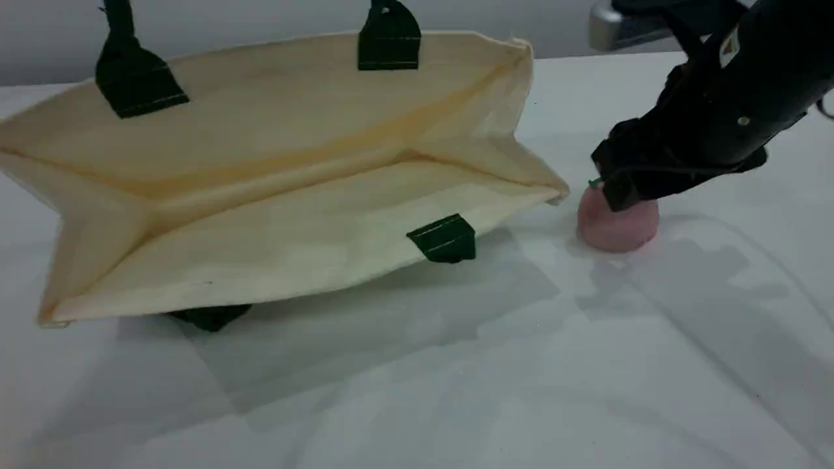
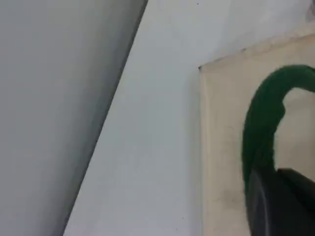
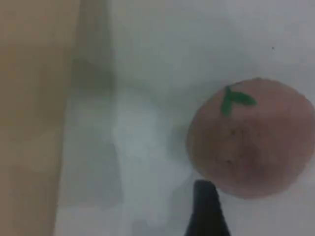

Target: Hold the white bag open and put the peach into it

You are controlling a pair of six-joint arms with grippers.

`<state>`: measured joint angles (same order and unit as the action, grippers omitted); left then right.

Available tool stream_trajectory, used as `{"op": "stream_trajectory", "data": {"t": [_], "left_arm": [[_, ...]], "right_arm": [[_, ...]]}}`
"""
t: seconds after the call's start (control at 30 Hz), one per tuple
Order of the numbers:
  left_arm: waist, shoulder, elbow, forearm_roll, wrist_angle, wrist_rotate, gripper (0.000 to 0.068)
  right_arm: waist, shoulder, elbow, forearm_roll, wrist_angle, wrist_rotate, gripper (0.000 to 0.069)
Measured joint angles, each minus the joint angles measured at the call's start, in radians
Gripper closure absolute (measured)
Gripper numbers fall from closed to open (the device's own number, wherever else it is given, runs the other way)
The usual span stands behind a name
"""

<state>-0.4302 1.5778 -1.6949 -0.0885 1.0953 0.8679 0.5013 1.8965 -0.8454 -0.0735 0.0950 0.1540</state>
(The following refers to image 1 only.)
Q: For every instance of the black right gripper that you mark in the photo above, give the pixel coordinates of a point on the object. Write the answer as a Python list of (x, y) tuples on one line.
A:
[(671, 156)]

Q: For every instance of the pink peach with green leaf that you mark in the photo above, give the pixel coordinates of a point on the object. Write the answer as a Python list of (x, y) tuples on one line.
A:
[(619, 231)]

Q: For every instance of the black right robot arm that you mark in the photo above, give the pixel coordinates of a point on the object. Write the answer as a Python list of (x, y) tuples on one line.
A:
[(769, 71)]

